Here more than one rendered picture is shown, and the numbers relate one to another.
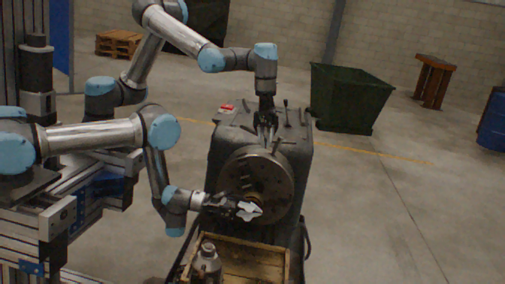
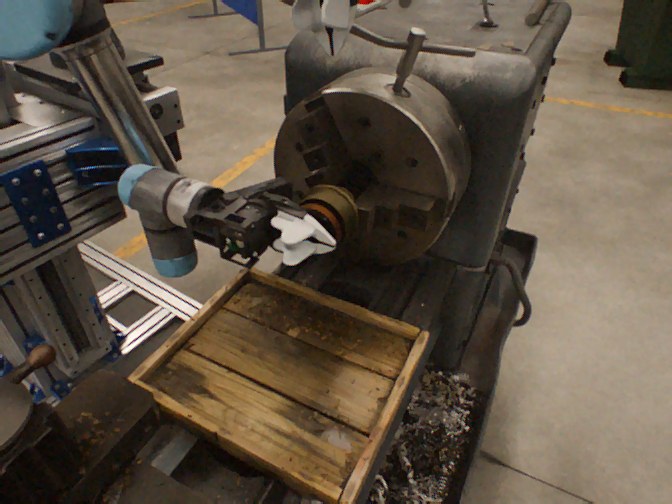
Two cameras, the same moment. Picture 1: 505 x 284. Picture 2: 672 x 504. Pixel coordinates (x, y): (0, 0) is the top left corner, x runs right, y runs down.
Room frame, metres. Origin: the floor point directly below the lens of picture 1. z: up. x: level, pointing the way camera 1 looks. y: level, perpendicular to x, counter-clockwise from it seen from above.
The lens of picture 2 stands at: (0.83, -0.27, 1.46)
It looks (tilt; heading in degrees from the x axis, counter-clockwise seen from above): 38 degrees down; 25
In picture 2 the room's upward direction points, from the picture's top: straight up
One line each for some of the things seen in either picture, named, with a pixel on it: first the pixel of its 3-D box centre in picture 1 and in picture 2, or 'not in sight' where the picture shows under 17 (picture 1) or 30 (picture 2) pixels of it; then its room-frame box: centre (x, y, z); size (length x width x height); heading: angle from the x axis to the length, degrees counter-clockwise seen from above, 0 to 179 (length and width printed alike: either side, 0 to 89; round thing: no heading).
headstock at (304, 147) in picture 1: (259, 154); (428, 106); (1.90, -0.04, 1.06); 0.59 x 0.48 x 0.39; 177
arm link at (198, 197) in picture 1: (199, 200); (195, 203); (1.29, 0.16, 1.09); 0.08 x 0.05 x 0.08; 176
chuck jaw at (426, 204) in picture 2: (276, 199); (401, 209); (1.42, -0.13, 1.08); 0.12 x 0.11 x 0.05; 87
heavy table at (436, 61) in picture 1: (428, 80); not in sight; (9.69, -3.79, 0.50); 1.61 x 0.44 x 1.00; 179
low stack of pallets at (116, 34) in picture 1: (123, 44); not in sight; (9.04, 3.23, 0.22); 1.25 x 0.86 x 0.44; 2
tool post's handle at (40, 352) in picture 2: not in sight; (30, 364); (0.96, 0.07, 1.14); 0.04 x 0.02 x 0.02; 177
